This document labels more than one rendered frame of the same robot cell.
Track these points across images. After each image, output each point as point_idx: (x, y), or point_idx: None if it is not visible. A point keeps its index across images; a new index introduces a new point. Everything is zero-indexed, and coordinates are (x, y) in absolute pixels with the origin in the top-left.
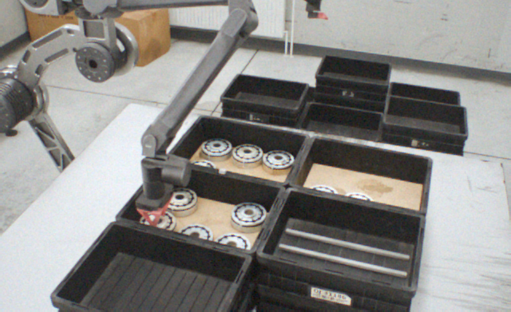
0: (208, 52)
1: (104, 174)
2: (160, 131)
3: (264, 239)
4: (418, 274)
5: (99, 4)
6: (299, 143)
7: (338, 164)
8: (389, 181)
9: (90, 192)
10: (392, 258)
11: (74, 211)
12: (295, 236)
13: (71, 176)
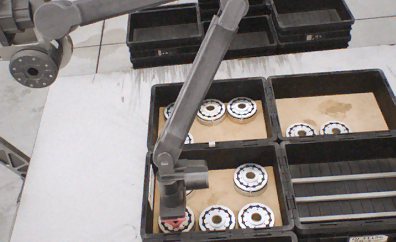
0: (205, 51)
1: (70, 166)
2: (173, 145)
3: (293, 208)
4: None
5: (59, 26)
6: (255, 86)
7: (293, 95)
8: (343, 98)
9: (67, 192)
10: (391, 177)
11: (64, 220)
12: (299, 184)
13: (38, 181)
